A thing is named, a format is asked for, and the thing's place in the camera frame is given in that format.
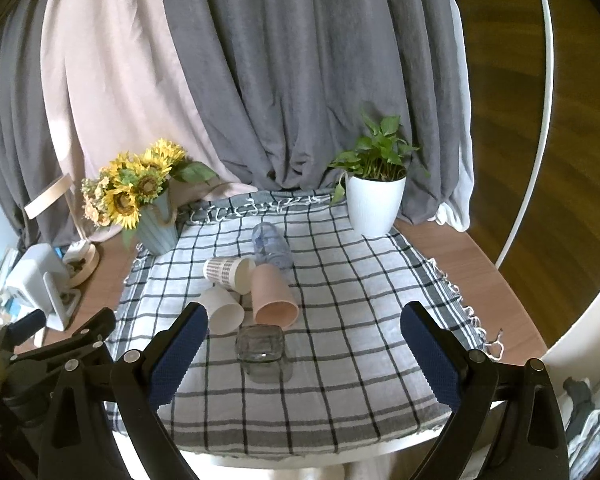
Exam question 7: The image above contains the stack of papers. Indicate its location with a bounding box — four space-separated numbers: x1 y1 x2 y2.
0 247 22 322

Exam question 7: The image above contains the sunflower bouquet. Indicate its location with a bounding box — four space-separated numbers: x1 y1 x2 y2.
80 137 219 250

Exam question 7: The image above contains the patterned paper cup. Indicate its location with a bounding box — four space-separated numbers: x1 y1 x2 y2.
203 256 257 295

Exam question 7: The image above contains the clear blue glass tumbler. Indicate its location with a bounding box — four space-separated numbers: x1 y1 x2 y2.
251 220 294 270

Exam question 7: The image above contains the clear glass cup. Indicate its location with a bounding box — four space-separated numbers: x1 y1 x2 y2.
235 324 294 385

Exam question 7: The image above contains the white hoop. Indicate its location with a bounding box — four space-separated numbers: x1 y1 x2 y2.
494 0 555 271

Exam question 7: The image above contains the wooden desk lamp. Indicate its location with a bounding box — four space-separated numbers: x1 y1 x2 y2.
24 174 102 289

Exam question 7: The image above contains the grey cloth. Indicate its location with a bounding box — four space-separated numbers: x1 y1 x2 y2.
561 376 600 467

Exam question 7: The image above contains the pink cup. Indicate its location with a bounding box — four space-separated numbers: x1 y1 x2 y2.
251 263 300 328

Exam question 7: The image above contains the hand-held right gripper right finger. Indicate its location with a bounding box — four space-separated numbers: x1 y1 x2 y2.
400 301 572 480

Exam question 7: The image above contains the beige curtain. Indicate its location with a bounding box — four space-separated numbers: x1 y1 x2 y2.
40 0 261 243

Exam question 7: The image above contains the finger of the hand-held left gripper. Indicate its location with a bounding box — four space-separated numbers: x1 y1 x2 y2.
7 307 117 365
0 309 47 352

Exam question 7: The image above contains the green leafy plant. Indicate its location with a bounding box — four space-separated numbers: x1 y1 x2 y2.
327 109 431 207

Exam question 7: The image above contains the white plant pot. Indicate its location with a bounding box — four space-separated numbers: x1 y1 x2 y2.
344 172 408 238

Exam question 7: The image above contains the white device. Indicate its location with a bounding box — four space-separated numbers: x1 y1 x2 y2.
7 243 84 332

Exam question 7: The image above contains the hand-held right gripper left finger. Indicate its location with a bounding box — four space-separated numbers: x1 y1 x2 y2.
37 302 211 480

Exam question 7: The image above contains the white cup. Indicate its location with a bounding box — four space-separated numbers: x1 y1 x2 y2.
197 286 245 335

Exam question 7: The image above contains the grey curtain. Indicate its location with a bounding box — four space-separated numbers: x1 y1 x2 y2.
157 0 468 226
0 7 83 252

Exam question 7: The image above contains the checked cloth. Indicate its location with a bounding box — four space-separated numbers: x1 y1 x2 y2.
104 189 505 455

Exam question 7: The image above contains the ribbed blue-green vase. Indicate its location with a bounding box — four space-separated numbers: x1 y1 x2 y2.
135 192 181 256

